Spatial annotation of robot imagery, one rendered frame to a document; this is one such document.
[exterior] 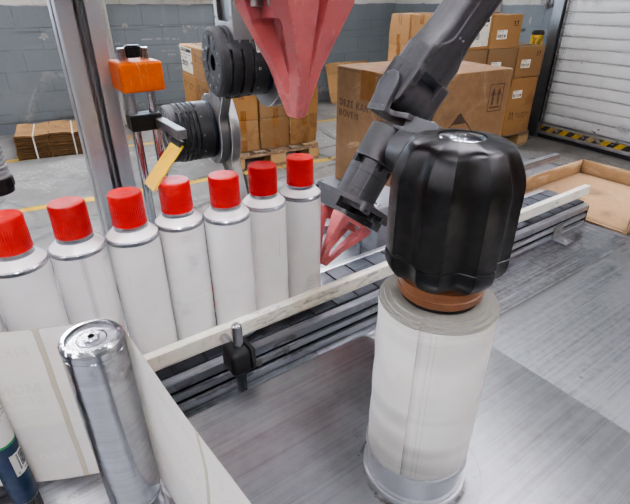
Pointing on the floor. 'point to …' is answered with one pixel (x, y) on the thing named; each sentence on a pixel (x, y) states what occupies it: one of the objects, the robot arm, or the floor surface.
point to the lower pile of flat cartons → (47, 140)
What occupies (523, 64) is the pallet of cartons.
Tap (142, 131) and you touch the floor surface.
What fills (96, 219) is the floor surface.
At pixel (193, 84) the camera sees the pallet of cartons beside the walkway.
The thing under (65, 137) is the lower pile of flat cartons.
